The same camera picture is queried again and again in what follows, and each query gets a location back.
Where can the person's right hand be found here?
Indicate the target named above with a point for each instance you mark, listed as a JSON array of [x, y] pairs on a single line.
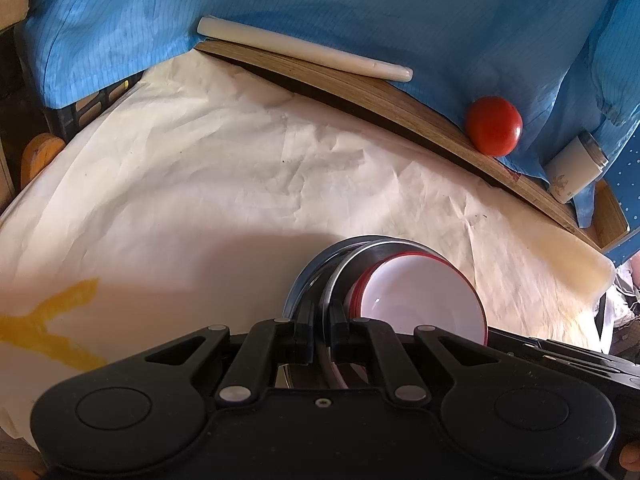
[[631, 457]]

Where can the blue polka dot cloth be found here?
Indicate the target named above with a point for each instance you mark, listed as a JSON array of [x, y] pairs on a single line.
[[627, 185]]

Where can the white thermos flask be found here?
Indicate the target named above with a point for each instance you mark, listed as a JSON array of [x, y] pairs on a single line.
[[575, 167]]

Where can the black plastic crate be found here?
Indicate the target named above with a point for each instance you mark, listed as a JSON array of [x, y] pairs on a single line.
[[95, 107]]

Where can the floral red-rimmed ceramic bowl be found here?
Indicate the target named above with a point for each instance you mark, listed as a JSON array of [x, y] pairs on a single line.
[[420, 295]]

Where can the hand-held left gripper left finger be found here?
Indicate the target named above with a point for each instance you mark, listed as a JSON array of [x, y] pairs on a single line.
[[302, 342]]

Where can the wooden rolling pin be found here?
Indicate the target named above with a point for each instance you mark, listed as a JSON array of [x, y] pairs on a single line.
[[300, 50]]

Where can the steel bowl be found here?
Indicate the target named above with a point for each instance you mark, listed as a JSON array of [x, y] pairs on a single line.
[[334, 285]]

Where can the medium steel plate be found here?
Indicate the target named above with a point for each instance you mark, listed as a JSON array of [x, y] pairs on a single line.
[[312, 292]]

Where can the wooden knob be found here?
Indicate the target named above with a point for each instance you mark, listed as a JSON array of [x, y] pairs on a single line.
[[42, 157]]

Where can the large steel plate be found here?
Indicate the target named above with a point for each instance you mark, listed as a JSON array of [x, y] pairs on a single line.
[[292, 300]]

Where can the red tomato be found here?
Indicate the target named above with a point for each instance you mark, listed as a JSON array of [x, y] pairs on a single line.
[[494, 126]]

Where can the light blue coat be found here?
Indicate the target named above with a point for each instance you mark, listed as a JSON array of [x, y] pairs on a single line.
[[350, 5]]

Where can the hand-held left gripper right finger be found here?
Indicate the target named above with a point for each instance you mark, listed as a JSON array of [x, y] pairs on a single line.
[[342, 342]]

